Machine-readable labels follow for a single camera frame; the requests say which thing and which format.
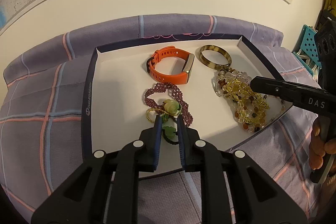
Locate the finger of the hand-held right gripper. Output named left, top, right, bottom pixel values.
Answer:
left=249, top=76, right=296, bottom=105

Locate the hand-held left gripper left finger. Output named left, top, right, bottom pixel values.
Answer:
left=31, top=115, right=163, bottom=224

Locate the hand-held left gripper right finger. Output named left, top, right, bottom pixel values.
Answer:
left=176, top=115, right=307, bottom=224

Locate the green jade charm bracelet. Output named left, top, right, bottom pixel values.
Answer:
left=146, top=99, right=184, bottom=146

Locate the yellow bead bracelet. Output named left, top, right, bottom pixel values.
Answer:
left=223, top=80, right=271, bottom=122

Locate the white cardboard tray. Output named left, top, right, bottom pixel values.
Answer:
left=82, top=34, right=322, bottom=178

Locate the person's right hand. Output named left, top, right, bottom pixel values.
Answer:
left=308, top=118, right=336, bottom=170

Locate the turquoise plastic basket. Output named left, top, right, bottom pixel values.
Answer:
left=293, top=25, right=322, bottom=77

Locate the amber bangle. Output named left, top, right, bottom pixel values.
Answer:
left=199, top=45, right=232, bottom=69

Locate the orange smart watch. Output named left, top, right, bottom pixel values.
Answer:
left=146, top=46, right=195, bottom=85

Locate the yellow green cloth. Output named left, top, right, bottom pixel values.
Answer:
left=324, top=0, right=336, bottom=13

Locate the purple plaid blanket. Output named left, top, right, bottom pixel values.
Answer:
left=0, top=13, right=336, bottom=224

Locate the purple bead bracelet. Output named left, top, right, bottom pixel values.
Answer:
left=144, top=83, right=195, bottom=127

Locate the multicolour bead bracelet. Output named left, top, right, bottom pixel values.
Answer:
left=232, top=93, right=286, bottom=133

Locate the clear crystal bead bracelet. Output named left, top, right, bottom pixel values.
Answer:
left=213, top=68, right=252, bottom=97

